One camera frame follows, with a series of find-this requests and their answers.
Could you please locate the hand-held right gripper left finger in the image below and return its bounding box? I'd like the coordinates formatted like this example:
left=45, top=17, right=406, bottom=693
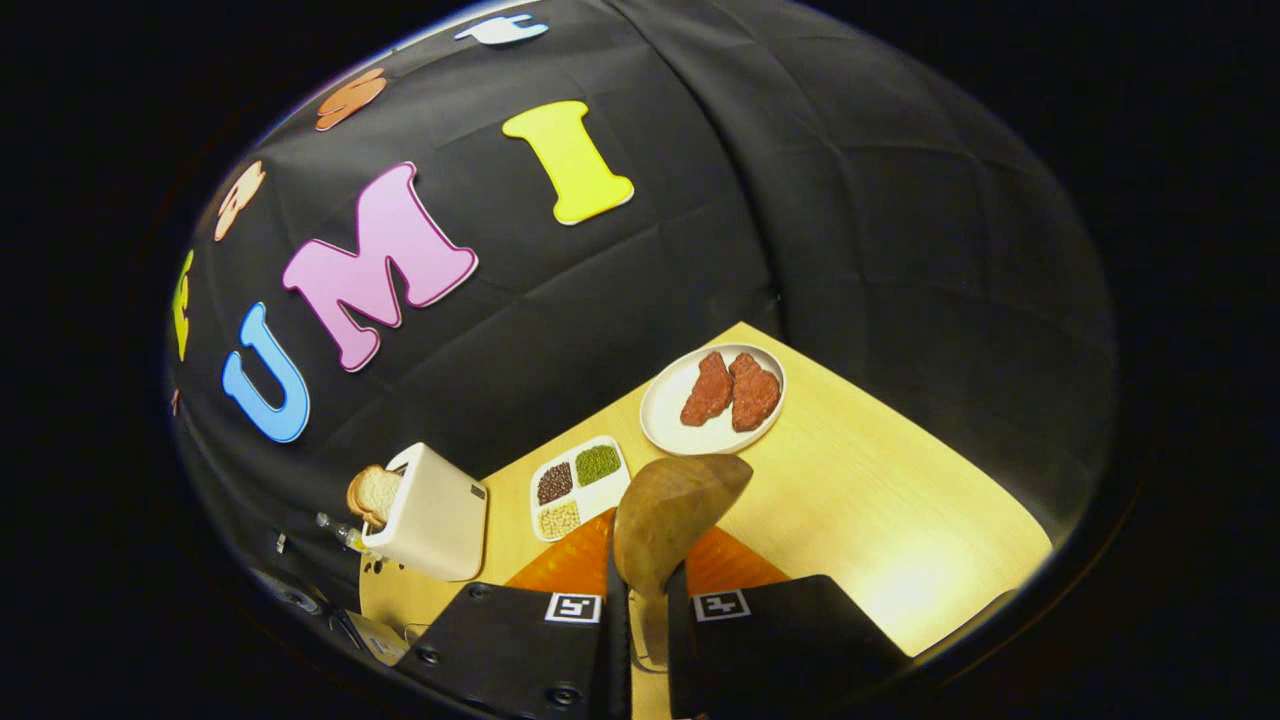
left=395, top=508, right=633, bottom=720

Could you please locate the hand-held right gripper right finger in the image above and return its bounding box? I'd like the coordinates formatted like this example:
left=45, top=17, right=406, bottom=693
left=665, top=525, right=913, bottom=720

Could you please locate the wooden spoon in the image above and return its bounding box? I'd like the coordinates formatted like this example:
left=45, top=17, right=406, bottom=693
left=613, top=454, right=754, bottom=673

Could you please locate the white divided dish of beans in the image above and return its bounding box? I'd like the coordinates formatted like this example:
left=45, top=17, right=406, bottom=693
left=529, top=436, right=633, bottom=543

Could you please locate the white toaster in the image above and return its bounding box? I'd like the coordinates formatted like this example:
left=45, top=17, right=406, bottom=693
left=362, top=442, right=489, bottom=583

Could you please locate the white round plate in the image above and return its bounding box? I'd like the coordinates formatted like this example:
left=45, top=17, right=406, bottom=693
left=640, top=343, right=787, bottom=457

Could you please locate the red meat slice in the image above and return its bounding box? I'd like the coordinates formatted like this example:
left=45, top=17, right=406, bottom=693
left=729, top=352, right=783, bottom=433
left=680, top=351, right=735, bottom=428

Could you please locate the small clear bottle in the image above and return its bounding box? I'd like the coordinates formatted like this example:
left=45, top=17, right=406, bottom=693
left=316, top=512, right=383, bottom=557

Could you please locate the black backdrop cloth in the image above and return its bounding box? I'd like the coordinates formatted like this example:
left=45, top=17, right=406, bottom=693
left=165, top=0, right=1119, bottom=601

